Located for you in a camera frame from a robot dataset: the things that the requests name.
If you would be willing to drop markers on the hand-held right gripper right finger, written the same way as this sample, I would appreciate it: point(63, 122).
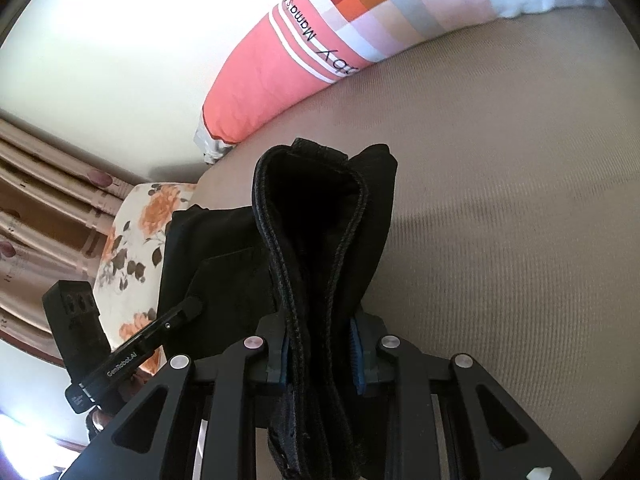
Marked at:
point(361, 360)

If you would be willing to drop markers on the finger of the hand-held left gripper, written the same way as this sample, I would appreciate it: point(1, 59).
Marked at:
point(175, 317)

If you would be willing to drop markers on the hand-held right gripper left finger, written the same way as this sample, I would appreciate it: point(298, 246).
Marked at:
point(277, 360)

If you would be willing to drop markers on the black pants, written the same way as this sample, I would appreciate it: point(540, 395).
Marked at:
point(320, 220)

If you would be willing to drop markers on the floral pillow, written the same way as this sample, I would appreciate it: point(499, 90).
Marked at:
point(135, 220)

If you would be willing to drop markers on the beige brown curtain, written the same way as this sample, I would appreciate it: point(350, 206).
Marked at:
point(50, 200)

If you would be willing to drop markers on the beige bed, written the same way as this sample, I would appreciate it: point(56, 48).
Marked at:
point(500, 210)

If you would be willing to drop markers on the checkered pink bolster pillow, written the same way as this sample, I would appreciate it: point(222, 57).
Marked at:
point(260, 85)

